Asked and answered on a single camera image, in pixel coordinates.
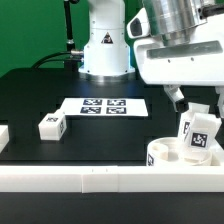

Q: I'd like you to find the white round stool seat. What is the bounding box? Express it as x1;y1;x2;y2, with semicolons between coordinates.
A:
146;137;212;167

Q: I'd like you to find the white right fence rail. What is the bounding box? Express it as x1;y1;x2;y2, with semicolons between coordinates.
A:
210;141;224;167

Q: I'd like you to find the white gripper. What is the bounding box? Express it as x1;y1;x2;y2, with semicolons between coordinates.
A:
127;7;224;118

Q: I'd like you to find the white tag sheet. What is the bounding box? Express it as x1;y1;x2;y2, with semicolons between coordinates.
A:
60;98;148;117

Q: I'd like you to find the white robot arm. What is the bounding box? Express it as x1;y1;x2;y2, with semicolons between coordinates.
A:
79;0;224;118

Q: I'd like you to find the white front fence rail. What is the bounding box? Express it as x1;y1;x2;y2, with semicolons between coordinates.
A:
0;166;224;193

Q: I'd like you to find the black cable bundle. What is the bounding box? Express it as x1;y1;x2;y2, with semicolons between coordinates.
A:
31;49;84;70

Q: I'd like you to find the white fence rail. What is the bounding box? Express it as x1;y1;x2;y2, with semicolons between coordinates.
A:
0;125;9;153
0;166;224;193
210;141;224;167

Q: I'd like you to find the white left fence rail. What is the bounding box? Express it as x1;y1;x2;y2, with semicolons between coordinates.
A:
0;125;9;153

